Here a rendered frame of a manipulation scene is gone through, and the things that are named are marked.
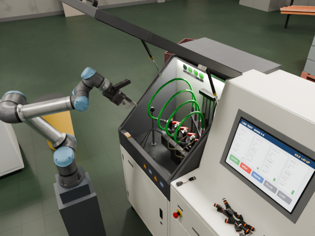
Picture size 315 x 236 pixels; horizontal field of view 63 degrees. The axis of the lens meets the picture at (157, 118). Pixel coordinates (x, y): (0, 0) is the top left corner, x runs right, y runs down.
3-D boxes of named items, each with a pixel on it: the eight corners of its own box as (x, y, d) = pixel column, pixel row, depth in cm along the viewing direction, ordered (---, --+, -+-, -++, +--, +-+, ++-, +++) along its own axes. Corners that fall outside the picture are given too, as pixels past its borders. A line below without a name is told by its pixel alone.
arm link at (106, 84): (103, 76, 152) (106, 78, 145) (109, 81, 154) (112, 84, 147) (95, 86, 152) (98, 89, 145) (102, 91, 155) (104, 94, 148)
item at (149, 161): (122, 146, 210) (119, 130, 201) (126, 144, 212) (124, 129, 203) (166, 198, 167) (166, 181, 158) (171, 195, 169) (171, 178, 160)
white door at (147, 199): (128, 199, 250) (120, 145, 211) (130, 198, 251) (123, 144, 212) (167, 254, 206) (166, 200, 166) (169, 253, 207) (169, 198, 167)
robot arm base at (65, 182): (61, 191, 160) (57, 180, 154) (57, 175, 171) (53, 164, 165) (85, 182, 165) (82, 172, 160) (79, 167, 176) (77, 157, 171)
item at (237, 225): (209, 210, 138) (210, 203, 134) (223, 200, 142) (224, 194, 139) (243, 244, 122) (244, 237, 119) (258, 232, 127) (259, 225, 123)
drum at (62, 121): (75, 129, 361) (65, 90, 324) (79, 147, 330) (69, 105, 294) (45, 137, 349) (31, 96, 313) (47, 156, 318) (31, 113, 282)
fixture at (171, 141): (161, 150, 199) (161, 134, 190) (171, 145, 204) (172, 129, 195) (189, 177, 176) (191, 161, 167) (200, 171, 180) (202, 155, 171)
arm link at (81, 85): (70, 99, 143) (81, 84, 140) (71, 89, 152) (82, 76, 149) (82, 106, 147) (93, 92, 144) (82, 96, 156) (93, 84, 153)
